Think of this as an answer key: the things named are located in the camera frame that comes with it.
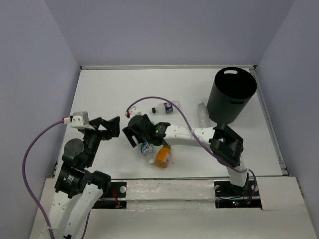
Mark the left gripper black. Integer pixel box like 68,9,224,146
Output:
82,115,121,166

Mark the blue label water bottle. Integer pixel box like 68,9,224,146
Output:
138,141,155,165

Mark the black cap cola bottle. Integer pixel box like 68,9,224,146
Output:
152,102,176,115

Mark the orange juice bottle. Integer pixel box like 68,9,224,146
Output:
155,145,171,169

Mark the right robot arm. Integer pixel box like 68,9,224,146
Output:
123,114,257,195

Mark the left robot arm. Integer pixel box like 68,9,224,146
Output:
39,112,120,239

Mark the black round bin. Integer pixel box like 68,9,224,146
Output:
206,67,257,124

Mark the clear unlabeled plastic bottle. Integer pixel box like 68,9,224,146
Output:
196,101,211,128

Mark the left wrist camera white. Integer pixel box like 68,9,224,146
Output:
70,112,90,129

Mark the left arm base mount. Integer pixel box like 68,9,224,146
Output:
92,181,127,209

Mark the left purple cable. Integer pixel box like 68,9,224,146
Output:
22,117,90,239

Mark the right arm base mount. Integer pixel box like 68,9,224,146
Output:
214,180,262,209

